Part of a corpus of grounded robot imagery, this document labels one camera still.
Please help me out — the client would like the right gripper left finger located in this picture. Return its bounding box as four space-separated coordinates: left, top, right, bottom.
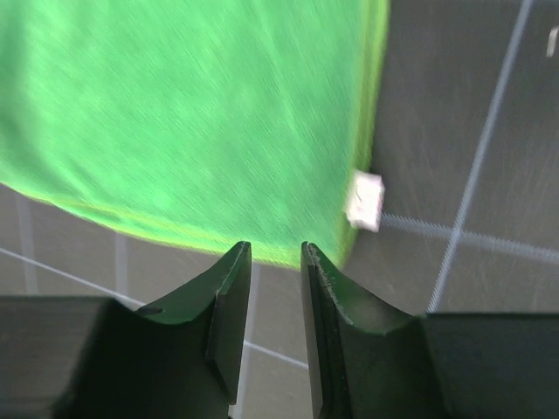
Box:
136 241 252 405

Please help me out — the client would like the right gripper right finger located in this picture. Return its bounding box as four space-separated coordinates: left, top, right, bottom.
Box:
300 242 426 418

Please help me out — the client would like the green towel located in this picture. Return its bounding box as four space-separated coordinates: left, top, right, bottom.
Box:
1 1 390 267

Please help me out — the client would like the black grid mat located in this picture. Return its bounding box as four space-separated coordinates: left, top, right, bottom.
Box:
1 1 558 418

